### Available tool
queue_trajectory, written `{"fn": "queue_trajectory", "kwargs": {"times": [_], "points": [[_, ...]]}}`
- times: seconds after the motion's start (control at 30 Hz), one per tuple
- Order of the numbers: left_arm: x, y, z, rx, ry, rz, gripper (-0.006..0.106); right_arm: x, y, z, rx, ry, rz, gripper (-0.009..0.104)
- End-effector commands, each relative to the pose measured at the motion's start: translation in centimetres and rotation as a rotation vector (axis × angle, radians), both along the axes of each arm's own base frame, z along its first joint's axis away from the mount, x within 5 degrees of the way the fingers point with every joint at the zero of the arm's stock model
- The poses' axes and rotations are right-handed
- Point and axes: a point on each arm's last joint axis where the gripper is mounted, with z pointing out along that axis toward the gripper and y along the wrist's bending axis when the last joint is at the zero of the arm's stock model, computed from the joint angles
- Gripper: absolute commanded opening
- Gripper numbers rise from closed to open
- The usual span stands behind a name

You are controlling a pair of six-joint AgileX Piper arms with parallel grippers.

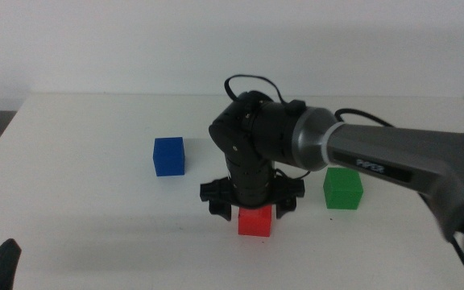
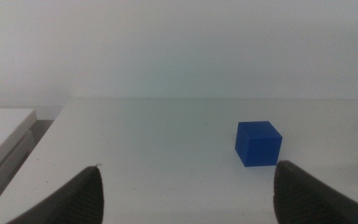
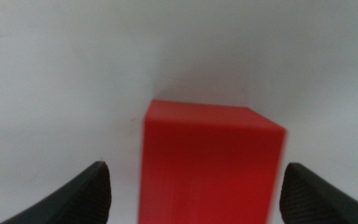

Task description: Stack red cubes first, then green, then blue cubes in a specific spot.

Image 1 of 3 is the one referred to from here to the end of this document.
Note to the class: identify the red cube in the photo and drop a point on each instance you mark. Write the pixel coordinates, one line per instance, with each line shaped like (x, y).
(255, 223)

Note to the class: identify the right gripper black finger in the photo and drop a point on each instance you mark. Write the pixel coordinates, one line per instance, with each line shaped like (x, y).
(285, 207)
(222, 209)

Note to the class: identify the right black Piper arm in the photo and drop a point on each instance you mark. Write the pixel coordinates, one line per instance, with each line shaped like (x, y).
(377, 149)

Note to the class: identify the blue cube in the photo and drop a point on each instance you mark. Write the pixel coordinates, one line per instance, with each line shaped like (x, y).
(169, 157)

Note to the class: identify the green cube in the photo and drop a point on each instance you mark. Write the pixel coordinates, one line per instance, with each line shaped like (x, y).
(342, 191)

